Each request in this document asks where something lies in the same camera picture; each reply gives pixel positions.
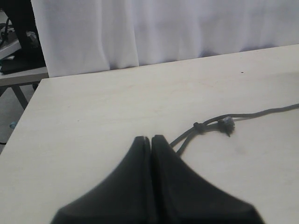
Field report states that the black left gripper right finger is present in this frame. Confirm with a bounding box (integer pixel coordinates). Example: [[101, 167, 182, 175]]
[[151, 135, 263, 224]]

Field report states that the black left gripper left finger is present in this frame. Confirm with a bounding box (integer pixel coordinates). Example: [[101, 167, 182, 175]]
[[52, 136, 156, 224]]

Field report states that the black cord with loop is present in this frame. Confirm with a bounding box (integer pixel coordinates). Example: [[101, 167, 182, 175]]
[[170, 103, 299, 155]]

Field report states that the grey side table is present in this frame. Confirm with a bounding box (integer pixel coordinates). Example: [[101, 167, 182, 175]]
[[0, 37, 49, 110]]

